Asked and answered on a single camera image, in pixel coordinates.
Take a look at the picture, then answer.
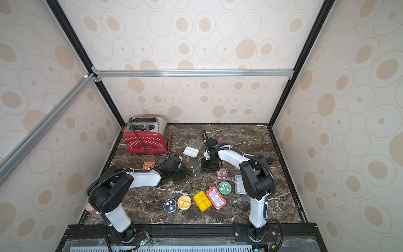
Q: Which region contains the yellow round pillbox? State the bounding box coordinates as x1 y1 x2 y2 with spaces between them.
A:
177 195 192 210

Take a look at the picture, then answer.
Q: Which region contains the dark blue round pillbox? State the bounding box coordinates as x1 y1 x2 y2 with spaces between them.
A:
163 198 177 213

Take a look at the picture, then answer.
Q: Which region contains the small clear grey pillbox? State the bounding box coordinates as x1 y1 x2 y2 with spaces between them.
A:
190 164 202 177

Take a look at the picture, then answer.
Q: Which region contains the light blue rectangular pillbox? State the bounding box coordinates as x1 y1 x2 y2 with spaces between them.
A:
235 175 247 195

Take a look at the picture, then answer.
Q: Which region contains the white pillbox rear clear lid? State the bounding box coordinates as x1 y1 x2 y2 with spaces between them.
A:
183 139 203 158

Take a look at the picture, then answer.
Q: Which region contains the pink capped clear bottle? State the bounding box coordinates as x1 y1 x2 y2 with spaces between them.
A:
85 203 99 214

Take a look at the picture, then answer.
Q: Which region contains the orange square pillbox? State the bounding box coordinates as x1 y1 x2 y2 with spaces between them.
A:
142 154 155 170

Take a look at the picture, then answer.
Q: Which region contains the green round pillbox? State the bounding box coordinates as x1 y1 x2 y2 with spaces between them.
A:
218 181 232 195

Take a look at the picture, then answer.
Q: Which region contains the left aluminium frame rail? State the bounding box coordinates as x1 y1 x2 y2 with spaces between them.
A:
1 73 96 183

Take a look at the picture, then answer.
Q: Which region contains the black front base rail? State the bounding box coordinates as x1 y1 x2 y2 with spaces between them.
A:
56 223 327 252

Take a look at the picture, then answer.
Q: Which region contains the black toaster power cord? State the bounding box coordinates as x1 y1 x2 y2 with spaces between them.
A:
130 124 148 155

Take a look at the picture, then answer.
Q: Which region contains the red rectangular pillbox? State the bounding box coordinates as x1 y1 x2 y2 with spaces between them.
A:
206 186 227 210

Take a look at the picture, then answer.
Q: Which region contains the magenta pillbox clear lid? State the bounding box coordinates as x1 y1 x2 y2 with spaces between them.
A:
216 169 229 181

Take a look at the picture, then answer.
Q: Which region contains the red and silver toaster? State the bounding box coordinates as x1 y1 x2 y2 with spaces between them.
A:
122 116 172 154

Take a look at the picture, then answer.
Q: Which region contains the small dark brown bottle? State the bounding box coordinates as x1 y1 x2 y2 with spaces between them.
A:
266 157 274 165

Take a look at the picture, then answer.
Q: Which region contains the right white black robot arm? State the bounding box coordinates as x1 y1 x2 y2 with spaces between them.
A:
201 130 277 241

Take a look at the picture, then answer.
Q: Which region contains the yellow lidded rectangular pillbox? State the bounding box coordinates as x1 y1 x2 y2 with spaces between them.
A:
193 191 212 212

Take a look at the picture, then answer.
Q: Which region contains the rear aluminium frame rail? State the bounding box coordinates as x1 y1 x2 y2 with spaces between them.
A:
94 69 294 78

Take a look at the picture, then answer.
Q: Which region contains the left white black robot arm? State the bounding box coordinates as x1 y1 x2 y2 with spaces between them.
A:
86 133 187 234

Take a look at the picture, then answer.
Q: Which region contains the aluminium frame rail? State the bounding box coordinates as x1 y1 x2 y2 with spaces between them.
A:
94 69 294 78
1 73 96 183

